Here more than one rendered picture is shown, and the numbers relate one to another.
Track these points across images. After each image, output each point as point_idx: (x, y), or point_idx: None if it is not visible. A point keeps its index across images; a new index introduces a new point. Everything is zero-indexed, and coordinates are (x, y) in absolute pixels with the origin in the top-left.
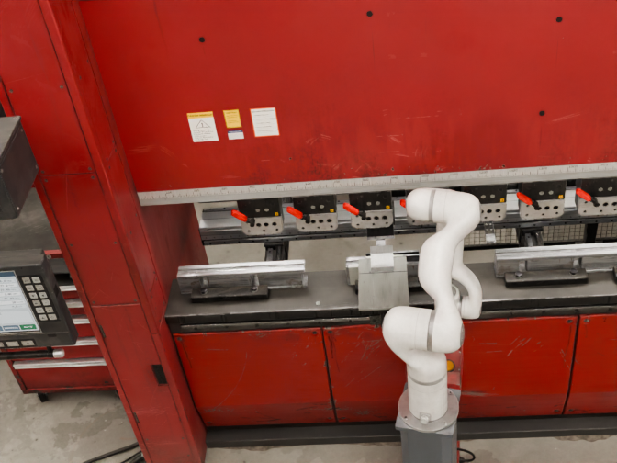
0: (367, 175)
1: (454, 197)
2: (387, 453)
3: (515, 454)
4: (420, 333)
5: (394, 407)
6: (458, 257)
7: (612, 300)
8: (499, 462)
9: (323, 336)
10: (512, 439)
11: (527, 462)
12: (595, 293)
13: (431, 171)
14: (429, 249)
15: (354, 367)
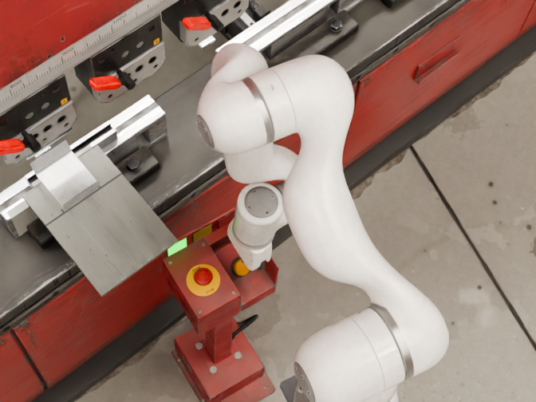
0: (18, 75)
1: (301, 82)
2: (134, 379)
3: (288, 271)
4: (393, 372)
5: (127, 327)
6: (272, 146)
7: (400, 39)
8: (278, 295)
9: (14, 335)
10: (272, 253)
11: (309, 273)
12: (379, 43)
13: (129, 5)
14: (315, 210)
15: (71, 333)
